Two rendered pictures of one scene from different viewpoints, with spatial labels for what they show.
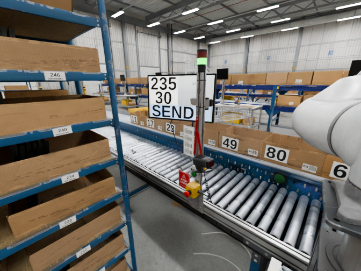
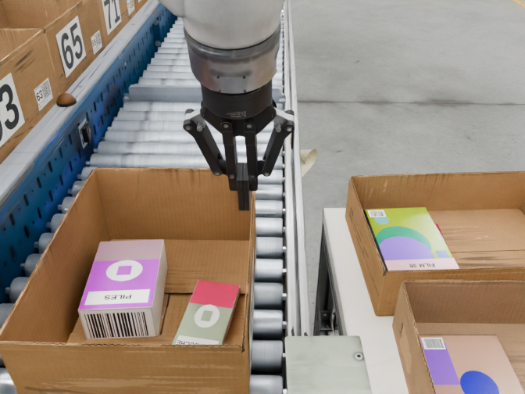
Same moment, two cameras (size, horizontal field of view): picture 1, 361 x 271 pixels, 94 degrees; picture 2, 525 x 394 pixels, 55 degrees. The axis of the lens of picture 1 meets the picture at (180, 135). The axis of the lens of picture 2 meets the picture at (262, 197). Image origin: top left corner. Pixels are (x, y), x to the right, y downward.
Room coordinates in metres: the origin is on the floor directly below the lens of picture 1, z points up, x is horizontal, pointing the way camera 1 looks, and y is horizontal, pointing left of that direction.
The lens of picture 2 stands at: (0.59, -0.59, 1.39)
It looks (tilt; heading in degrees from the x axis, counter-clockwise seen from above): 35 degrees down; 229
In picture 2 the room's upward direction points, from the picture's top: straight up
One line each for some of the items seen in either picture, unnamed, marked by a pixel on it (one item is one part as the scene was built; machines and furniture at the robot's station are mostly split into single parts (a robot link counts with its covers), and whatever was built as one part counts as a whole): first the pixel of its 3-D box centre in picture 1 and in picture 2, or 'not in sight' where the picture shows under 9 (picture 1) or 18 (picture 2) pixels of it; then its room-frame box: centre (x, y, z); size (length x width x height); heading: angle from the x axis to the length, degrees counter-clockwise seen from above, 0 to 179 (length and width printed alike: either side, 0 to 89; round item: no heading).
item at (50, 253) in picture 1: (73, 218); not in sight; (0.75, 0.60, 0.79); 0.40 x 0.30 x 0.10; 138
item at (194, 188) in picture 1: (196, 192); not in sight; (0.90, -0.10, 0.84); 0.15 x 0.09 x 0.07; 47
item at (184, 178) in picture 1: (187, 182); not in sight; (1.00, -0.05, 0.85); 0.16 x 0.01 x 0.13; 47
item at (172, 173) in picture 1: (183, 168); not in sight; (1.42, -0.03, 0.72); 0.52 x 0.05 x 0.05; 137
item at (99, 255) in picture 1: (80, 245); not in sight; (0.75, 0.60, 0.59); 0.40 x 0.30 x 0.10; 135
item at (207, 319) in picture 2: not in sight; (206, 320); (0.29, -1.07, 0.76); 0.16 x 0.07 x 0.02; 38
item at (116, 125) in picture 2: not in sight; (197, 130); (-0.13, -1.69, 0.72); 0.52 x 0.05 x 0.05; 137
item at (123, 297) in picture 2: not in sight; (127, 287); (0.36, -1.19, 0.79); 0.16 x 0.11 x 0.07; 52
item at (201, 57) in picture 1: (201, 58); not in sight; (0.97, -0.12, 1.62); 0.05 x 0.05 x 0.06
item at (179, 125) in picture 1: (182, 126); not in sight; (2.04, -0.03, 0.96); 0.39 x 0.29 x 0.17; 47
